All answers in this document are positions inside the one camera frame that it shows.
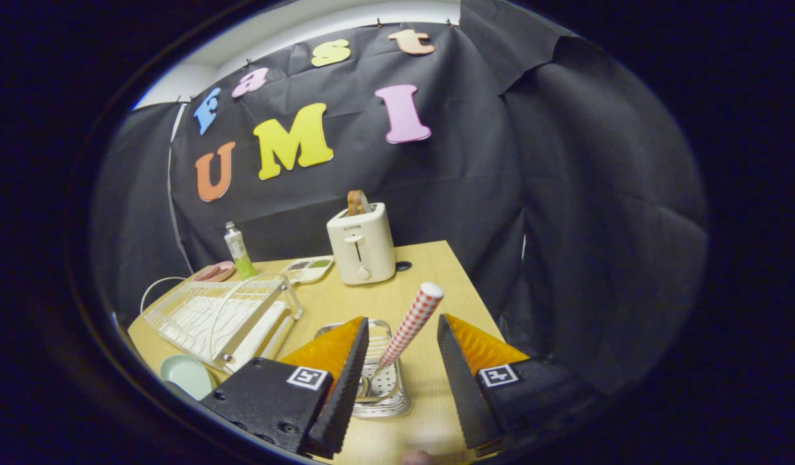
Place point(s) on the pink oval dish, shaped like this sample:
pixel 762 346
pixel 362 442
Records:
pixel 215 272

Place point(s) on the white toaster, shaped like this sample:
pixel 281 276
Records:
pixel 365 252

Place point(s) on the black backdrop cloth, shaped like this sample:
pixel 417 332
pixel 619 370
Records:
pixel 565 194

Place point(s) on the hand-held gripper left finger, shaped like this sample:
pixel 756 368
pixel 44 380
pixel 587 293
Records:
pixel 345 394

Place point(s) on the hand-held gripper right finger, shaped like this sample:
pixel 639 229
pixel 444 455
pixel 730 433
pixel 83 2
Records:
pixel 465 394

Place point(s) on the green drink bottle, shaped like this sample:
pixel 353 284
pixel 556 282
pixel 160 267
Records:
pixel 239 255

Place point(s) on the light green plate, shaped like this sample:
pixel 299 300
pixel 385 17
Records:
pixel 184 374

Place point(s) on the toast bread slice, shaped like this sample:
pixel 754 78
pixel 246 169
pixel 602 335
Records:
pixel 356 201

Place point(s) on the black oval table grommet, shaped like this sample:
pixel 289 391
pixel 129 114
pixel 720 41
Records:
pixel 403 266

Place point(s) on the white divided bean tray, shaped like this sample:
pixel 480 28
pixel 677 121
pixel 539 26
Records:
pixel 307 271

